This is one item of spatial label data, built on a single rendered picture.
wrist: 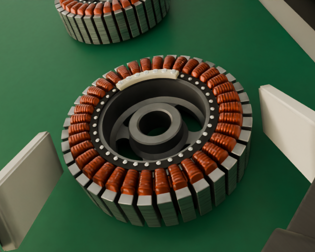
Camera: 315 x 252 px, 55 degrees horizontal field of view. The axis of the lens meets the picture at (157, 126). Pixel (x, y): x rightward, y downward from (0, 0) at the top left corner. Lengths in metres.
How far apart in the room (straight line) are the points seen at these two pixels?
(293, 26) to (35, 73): 0.24
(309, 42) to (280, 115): 0.13
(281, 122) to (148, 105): 0.08
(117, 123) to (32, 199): 0.07
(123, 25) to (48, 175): 0.16
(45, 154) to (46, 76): 0.13
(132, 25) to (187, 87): 0.11
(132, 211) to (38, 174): 0.05
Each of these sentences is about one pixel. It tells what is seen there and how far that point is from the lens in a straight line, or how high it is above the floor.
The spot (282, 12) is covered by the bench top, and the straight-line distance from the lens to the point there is 0.32.
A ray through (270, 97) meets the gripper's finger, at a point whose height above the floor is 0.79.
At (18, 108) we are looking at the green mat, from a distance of 0.28.
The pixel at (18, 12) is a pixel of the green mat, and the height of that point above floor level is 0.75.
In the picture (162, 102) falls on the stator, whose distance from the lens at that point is 0.21.
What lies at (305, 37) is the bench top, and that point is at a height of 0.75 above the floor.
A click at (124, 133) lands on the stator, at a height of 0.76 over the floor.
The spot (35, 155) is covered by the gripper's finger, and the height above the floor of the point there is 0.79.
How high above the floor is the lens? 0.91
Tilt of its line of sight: 49 degrees down
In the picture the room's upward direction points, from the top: 16 degrees counter-clockwise
